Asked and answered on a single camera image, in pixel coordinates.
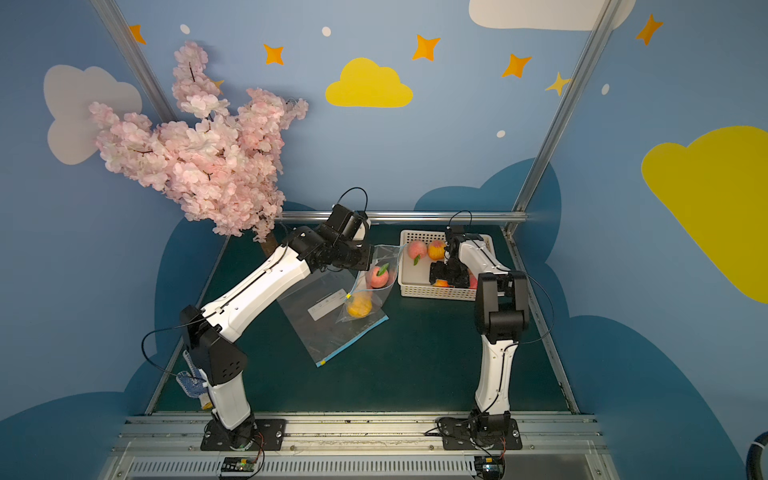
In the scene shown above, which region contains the left green circuit board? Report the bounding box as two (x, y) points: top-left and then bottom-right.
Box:
(220, 457), (258, 476)

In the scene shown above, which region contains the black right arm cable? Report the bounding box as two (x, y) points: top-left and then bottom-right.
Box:
(520, 272), (557, 346)

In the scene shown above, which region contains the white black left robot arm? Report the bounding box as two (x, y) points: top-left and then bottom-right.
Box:
(181, 204), (372, 439)

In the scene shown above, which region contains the pink peach back left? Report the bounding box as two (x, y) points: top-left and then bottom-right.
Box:
(407, 240), (428, 260)

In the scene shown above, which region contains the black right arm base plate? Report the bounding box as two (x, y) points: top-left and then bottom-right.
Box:
(436, 412), (523, 451)

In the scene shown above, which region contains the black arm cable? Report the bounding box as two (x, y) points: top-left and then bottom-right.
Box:
(520, 272), (557, 346)
(140, 323), (205, 380)

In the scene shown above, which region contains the aluminium frame rail back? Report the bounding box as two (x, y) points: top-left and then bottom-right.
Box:
(279, 211), (527, 225)

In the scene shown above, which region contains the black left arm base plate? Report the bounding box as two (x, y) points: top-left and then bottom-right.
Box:
(200, 417), (287, 452)

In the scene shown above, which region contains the aluminium frame post right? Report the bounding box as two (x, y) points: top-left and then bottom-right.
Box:
(503, 0), (624, 240)

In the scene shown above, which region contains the pink blossom artificial tree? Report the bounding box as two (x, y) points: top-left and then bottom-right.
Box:
(89, 41), (309, 242)

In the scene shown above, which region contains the aluminium frame post left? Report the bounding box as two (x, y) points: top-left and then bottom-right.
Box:
(90, 0), (177, 122)

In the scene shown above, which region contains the clear zip-top bag blue zipper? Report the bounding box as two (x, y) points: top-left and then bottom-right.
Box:
(337, 245), (402, 323)

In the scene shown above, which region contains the white blue dotted work glove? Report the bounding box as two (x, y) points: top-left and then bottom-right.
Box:
(176, 350), (213, 410)

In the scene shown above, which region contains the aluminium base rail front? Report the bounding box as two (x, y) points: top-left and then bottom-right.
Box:
(99, 412), (619, 479)

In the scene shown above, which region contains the white perforated plastic basket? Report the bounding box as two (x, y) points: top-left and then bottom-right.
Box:
(398, 229), (508, 301)

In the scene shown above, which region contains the aluminium frame post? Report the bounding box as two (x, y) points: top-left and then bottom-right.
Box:
(90, 0), (177, 122)
(503, 0), (624, 240)

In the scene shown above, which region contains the pink peach with leaf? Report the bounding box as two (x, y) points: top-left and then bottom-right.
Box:
(366, 262), (390, 290)

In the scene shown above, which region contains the yellow red mango fruit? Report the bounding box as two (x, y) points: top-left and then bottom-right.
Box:
(346, 291), (373, 319)

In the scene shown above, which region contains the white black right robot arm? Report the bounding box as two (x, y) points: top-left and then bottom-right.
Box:
(430, 226), (530, 438)

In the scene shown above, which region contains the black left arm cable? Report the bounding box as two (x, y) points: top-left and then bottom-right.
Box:
(140, 323), (205, 380)

